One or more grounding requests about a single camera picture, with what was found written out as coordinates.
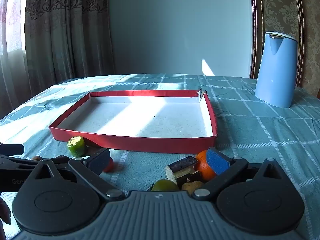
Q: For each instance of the dark wooden frame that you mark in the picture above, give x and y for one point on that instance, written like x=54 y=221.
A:
x=255 y=30

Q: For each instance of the brown kiwi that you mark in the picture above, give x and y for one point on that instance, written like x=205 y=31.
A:
x=191 y=187

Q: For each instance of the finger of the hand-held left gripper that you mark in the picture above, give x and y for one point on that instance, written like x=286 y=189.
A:
x=12 y=149
x=17 y=160

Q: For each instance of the blue electric kettle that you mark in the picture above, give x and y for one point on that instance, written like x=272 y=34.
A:
x=275 y=75

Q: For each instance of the patterned brown curtain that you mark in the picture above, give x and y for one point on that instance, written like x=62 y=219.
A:
x=70 y=30

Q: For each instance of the red shallow cardboard box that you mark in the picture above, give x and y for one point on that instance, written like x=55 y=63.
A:
x=150 y=145

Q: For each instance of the green cucumber piece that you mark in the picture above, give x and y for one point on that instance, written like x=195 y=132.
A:
x=77 y=148

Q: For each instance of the red cherry tomato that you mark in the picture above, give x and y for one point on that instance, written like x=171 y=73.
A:
x=110 y=166

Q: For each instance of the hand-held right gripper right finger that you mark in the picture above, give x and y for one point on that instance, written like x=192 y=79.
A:
x=217 y=162

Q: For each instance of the small brown longan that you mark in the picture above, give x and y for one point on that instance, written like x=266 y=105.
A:
x=37 y=158

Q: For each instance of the teal checked tablecloth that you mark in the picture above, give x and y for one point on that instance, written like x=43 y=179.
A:
x=250 y=130

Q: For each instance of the sheer white curtain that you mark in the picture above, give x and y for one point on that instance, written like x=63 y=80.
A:
x=11 y=42

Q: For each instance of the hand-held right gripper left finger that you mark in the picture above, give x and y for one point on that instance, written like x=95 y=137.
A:
x=100 y=160

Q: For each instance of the green tomato with calyx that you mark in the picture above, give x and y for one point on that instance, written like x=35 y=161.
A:
x=166 y=186

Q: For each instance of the person's left hand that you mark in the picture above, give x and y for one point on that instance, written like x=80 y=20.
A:
x=4 y=215

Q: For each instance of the orange mandarin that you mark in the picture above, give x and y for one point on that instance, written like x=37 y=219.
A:
x=203 y=166

